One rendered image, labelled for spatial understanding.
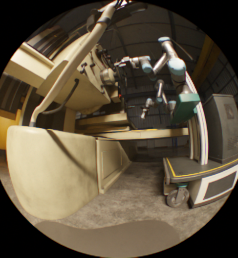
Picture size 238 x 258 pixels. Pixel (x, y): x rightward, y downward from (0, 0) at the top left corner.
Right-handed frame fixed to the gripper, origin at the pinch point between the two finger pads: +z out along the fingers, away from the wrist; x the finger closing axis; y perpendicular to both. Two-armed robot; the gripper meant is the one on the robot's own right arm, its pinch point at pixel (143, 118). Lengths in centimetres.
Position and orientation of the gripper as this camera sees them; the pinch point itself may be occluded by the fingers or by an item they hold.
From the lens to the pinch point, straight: 107.3
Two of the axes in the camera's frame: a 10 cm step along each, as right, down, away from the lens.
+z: -4.0, 9.0, -1.4
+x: 3.4, 2.9, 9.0
